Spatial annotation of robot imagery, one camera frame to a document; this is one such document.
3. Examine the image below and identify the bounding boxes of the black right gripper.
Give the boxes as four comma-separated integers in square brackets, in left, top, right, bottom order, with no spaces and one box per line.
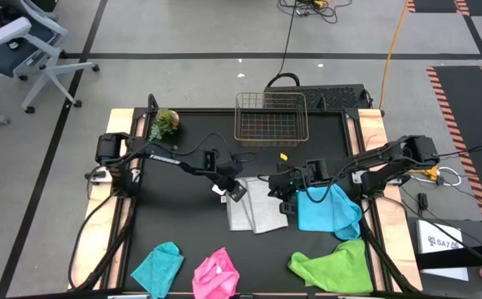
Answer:
[267,167,307,218]

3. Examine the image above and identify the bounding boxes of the white waffle weave towel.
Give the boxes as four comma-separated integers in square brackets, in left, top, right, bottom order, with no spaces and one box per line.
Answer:
[225,176,289,235]

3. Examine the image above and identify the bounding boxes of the light blue microfiber towel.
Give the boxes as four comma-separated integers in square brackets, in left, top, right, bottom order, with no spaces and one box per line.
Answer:
[297,184,363,241]

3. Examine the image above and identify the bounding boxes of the pink microfiber towel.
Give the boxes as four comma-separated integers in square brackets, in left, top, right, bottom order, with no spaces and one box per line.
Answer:
[191,247,241,299]

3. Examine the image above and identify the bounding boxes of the green microfiber towel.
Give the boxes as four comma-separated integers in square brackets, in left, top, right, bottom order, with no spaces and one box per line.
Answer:
[288,238,374,295]

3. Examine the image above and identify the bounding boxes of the teal microfiber towel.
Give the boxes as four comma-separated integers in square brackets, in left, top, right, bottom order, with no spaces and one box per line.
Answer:
[130,241,185,299]

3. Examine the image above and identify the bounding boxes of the small potted green plant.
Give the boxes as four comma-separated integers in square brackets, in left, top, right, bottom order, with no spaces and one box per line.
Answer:
[148,108,180,142]

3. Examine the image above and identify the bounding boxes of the wooden table side board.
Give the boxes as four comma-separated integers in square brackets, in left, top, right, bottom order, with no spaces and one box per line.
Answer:
[356,108,425,292]
[66,108,139,291]

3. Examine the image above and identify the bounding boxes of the black perforated computer case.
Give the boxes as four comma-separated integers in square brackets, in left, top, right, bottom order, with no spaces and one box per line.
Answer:
[263,84,373,112]

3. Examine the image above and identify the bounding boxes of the white paper sign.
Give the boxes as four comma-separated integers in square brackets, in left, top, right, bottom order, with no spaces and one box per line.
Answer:
[415,218,470,282]

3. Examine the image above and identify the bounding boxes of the black metal bar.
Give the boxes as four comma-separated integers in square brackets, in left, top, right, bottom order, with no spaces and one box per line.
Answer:
[414,242,482,271]

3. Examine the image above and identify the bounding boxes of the black mat orange striped edge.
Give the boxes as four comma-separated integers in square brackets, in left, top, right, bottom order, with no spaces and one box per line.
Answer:
[425,65,482,245]
[406,0,471,14]

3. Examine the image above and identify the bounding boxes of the grey office chair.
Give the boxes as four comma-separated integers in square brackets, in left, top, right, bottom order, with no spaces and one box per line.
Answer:
[0,0,101,115]

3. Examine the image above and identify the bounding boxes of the bronze wire basket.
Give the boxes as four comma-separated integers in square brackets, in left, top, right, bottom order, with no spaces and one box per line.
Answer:
[234,91,310,148]

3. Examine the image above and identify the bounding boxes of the black cable conduit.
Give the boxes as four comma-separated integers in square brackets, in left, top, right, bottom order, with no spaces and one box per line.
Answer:
[360,218,419,294]
[68,189,138,291]

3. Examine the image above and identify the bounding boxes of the black cable loop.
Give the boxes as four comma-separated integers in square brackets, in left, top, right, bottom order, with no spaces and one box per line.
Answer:
[265,72,302,89]

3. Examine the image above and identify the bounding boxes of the black floor cable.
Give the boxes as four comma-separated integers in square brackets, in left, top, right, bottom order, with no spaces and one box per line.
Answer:
[279,0,299,76]

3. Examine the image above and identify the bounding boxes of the yellow hanging cable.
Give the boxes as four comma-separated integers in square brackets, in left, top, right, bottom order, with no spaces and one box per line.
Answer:
[378,0,411,110]

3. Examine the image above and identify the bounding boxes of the tangled floor cable bundle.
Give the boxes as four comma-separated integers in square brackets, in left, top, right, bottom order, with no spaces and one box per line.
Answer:
[278,0,353,25]

